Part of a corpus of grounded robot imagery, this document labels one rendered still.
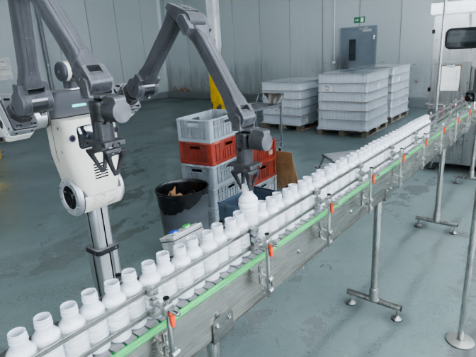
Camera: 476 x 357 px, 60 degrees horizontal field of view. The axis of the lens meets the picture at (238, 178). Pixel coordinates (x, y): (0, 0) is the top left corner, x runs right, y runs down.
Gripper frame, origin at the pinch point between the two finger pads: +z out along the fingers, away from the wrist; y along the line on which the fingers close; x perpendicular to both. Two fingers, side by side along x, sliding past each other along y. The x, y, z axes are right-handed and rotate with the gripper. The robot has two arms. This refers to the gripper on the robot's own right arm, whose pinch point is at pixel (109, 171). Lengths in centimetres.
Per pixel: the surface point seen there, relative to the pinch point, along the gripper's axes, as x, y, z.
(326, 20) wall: 1060, -480, -98
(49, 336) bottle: -31.9, 17.3, 27.5
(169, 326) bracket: -5.9, 26.2, 37.0
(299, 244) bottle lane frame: 69, 21, 46
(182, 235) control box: 22.5, 2.4, 28.5
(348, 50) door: 1055, -411, -14
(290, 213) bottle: 66, 18, 32
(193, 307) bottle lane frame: 7.9, 20.9, 41.2
